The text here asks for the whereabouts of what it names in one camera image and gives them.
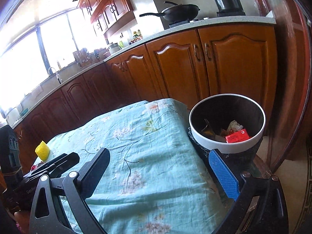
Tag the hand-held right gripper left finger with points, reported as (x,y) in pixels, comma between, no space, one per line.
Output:
(97,165)

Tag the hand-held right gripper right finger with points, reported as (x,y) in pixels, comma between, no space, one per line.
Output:
(223,173)

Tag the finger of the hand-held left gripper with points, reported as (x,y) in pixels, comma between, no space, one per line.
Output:
(63,163)

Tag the white rimmed trash bin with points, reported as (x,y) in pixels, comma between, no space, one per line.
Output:
(204,141)

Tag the red and white small carton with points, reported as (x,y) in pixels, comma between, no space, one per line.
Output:
(237,136)

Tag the white tissue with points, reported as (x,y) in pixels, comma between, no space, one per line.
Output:
(234,126)

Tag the yellow foam fruit net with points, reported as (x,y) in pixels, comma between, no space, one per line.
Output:
(42,151)

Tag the red and black small object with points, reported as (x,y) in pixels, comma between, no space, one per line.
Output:
(35,167)

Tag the white countertop container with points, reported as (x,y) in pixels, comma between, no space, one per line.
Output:
(12,115)

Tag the floral teal tablecloth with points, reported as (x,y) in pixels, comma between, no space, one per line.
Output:
(151,163)

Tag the chrome faucet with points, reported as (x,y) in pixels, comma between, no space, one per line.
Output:
(58,76)

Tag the kitchen window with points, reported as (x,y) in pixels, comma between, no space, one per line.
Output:
(36,53)

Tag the utensil rack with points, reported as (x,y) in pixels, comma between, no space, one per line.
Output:
(84,56)

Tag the wooden lower cabinets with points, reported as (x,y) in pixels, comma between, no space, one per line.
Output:
(175,68)

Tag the wooden cabinets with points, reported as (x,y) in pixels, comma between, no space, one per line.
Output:
(109,7)
(175,68)

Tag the wooden framed glass door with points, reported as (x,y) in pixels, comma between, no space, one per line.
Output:
(290,78)

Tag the condiment bottles cluster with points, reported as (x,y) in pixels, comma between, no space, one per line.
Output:
(136,36)

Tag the light stone countertop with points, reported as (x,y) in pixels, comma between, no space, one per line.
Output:
(170,31)

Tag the black gas stove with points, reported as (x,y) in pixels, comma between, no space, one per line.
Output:
(209,19)

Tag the wooden upper cabinets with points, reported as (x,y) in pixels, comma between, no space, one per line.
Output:
(109,7)

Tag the black wok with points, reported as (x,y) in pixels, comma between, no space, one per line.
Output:
(180,11)

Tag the steel pot with lid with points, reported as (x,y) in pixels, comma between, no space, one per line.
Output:
(228,2)

